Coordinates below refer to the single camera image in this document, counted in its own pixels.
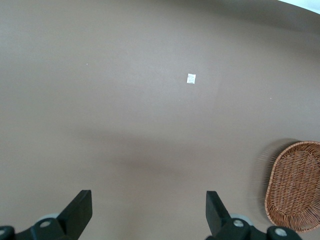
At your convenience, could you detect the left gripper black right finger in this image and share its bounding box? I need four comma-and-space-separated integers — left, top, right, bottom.
205, 190, 233, 238

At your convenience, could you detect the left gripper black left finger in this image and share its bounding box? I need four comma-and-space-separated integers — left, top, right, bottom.
56, 189, 94, 240

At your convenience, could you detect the brown oval wicker basket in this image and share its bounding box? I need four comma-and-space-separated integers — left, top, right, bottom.
264, 140, 320, 234

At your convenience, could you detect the brown paper table cover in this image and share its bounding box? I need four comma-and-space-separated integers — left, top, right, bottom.
0, 0, 320, 240

